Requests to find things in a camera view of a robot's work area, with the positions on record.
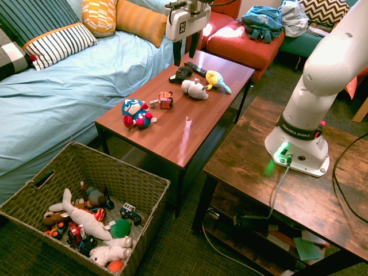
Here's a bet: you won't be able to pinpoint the red ottoman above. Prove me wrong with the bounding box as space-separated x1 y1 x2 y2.
206 18 286 83

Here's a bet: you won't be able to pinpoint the orange red toy car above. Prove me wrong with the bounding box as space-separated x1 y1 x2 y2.
158 91 174 111

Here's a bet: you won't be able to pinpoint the green plush ball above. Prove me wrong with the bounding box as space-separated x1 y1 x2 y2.
109 218 133 240

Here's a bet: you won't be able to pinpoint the black cable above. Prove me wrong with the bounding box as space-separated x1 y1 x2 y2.
332 132 368 224

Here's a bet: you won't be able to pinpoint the brown dog plush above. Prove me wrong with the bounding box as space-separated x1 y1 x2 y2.
43 199 87 226

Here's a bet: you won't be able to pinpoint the gray crochet toy brown ears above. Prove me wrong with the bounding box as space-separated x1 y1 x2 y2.
80 181 108 209

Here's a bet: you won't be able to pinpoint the white whale plush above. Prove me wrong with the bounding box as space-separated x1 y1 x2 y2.
48 187 114 242

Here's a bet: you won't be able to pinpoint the blue and white toy truck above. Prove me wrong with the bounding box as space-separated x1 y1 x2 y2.
118 202 143 227

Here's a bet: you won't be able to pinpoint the green paper sheet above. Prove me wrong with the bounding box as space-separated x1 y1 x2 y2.
293 236 323 262

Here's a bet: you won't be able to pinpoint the orange wheeled toy truck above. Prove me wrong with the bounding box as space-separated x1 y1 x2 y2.
45 220 68 240

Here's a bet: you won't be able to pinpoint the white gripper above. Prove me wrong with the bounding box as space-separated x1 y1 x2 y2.
165 0 212 67

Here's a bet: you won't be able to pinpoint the white navy striped pillow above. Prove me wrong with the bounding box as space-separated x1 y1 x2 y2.
22 22 99 71

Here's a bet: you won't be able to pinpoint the black power adapter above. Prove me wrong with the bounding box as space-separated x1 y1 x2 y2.
232 213 269 231

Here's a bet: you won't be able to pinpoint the Captain America plush toy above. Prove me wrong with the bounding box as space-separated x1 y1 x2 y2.
121 98 158 130

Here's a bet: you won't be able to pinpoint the teal backpack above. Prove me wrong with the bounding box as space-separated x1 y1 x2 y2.
241 6 285 44

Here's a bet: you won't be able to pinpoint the white unicorn plush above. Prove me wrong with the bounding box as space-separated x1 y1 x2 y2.
89 236 134 267

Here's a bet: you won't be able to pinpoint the black white checked pillow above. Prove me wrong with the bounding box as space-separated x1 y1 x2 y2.
0 27 34 82

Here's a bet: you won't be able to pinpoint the gray robot base cable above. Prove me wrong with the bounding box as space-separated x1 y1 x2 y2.
263 154 293 221

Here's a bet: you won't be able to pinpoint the orange flame pattern plush snake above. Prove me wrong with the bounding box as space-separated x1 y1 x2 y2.
86 207 107 223

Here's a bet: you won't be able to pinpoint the orange striped pillow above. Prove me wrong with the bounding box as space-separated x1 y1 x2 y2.
115 0 168 49

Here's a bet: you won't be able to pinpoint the gray plush animal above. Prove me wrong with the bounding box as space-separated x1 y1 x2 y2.
181 78 209 101

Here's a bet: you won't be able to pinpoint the white floor cable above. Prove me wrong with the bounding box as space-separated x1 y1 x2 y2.
201 220 261 275

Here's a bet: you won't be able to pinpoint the light blue covered bed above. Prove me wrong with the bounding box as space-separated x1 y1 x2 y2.
0 0 185 205

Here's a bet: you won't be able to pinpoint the red toy fire truck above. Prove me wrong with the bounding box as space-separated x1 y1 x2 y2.
67 222 86 246

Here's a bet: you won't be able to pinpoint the black remote control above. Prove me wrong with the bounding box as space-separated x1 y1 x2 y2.
183 61 209 78

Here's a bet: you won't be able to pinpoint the reddish wood coffee table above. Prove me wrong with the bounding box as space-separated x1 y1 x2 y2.
94 49 256 219

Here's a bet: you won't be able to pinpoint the blue and black toy car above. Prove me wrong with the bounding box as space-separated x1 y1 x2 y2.
78 235 99 258

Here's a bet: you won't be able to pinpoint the dark teal striped pillow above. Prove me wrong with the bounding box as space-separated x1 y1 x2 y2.
0 0 83 48

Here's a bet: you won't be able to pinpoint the orange ball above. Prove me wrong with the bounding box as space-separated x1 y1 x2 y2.
107 259 125 274

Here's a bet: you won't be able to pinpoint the teal bench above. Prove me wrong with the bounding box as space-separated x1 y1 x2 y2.
278 22 334 72

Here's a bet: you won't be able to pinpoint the black white chevron pillow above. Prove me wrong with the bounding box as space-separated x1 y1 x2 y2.
297 0 351 29

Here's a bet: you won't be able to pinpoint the gray wicker basket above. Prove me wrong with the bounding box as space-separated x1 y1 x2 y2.
0 140 171 276

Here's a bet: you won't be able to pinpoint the yellow and blue plush bird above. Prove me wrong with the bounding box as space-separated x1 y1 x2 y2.
205 70 232 95

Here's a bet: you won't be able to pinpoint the orange white patterned pillow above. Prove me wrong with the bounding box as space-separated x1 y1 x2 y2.
81 0 118 39

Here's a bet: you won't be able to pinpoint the gray cloth bundle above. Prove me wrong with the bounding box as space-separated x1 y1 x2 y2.
279 0 311 39

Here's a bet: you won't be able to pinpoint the rustic brown wooden table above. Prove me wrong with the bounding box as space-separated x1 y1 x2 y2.
191 95 368 276

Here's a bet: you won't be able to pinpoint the red armchair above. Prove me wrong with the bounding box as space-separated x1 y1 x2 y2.
185 0 243 54

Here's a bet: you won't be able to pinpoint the black game controller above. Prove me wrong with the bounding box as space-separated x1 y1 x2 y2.
168 65 194 85

